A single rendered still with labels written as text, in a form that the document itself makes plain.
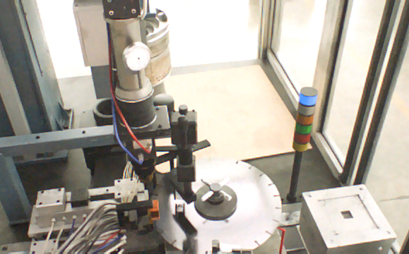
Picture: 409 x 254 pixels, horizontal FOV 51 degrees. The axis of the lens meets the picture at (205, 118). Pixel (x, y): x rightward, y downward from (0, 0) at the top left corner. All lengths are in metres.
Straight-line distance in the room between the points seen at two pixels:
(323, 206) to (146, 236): 0.47
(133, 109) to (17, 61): 0.65
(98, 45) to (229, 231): 0.52
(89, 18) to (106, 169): 0.68
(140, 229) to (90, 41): 0.51
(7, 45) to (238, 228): 0.85
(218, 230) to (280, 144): 0.62
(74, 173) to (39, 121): 0.21
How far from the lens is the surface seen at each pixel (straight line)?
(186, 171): 0.95
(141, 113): 0.86
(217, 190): 1.06
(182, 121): 0.83
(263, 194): 1.13
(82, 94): 1.92
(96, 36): 0.85
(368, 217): 1.21
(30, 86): 1.47
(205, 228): 1.06
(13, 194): 1.35
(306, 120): 1.17
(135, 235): 1.15
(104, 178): 1.38
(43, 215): 1.29
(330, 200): 1.22
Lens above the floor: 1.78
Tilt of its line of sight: 38 degrees down
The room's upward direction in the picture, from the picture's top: 1 degrees counter-clockwise
